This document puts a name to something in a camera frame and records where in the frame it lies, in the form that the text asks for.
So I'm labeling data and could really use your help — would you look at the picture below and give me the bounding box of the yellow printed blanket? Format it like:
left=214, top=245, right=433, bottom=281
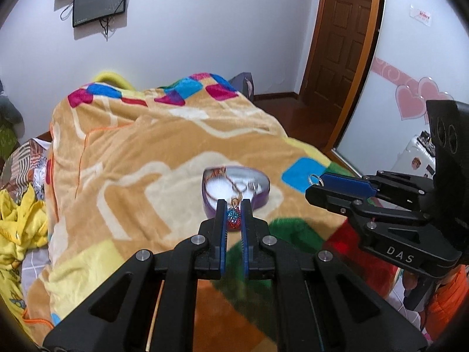
left=0, top=187, right=50, bottom=321

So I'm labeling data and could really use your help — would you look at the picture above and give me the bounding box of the green printed cloth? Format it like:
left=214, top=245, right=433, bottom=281
left=0, top=123, right=20, bottom=163

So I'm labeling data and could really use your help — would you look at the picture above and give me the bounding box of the yellow pillow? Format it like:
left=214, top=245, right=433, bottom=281
left=91, top=70, right=135, bottom=91

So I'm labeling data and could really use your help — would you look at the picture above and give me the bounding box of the striped bed sheet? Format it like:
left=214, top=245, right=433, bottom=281
left=0, top=137, right=52, bottom=193

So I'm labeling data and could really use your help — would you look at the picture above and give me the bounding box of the beaded pendant necklace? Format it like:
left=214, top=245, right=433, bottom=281
left=210, top=167, right=244, bottom=232

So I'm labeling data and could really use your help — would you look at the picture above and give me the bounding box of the purple heart-shaped box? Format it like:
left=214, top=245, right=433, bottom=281
left=201, top=166, right=271, bottom=221

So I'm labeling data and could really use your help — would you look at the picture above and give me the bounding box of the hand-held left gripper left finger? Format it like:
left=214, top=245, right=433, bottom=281
left=42, top=199, right=228, bottom=352

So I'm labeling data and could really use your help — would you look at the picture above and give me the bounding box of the white wall label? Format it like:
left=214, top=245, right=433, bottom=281
left=409, top=4, right=434, bottom=27

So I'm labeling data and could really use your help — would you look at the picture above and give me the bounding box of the colourful checked blanket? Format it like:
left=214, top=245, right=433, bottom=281
left=27, top=72, right=401, bottom=352

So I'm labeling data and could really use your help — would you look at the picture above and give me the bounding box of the grey bag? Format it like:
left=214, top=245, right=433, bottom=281
left=229, top=72, right=256, bottom=102

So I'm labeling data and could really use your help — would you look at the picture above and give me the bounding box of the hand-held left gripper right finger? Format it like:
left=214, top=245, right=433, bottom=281
left=240, top=199, right=428, bottom=352

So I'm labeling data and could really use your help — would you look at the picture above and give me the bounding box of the white heart-print wardrobe door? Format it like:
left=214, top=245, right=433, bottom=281
left=334, top=0, right=469, bottom=193

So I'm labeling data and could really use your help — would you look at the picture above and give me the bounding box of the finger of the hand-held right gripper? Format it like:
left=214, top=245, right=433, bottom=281
left=305, top=184, right=435, bottom=225
left=322, top=170, right=436, bottom=212

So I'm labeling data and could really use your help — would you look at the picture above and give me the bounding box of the grey plush cushion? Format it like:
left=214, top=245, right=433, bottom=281
left=0, top=79, right=25, bottom=127

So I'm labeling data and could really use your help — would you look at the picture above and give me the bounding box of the small black wall monitor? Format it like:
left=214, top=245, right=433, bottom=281
left=72, top=0, right=130, bottom=28

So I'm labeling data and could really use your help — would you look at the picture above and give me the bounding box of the brown wooden door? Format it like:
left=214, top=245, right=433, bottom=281
left=300, top=0, right=386, bottom=152

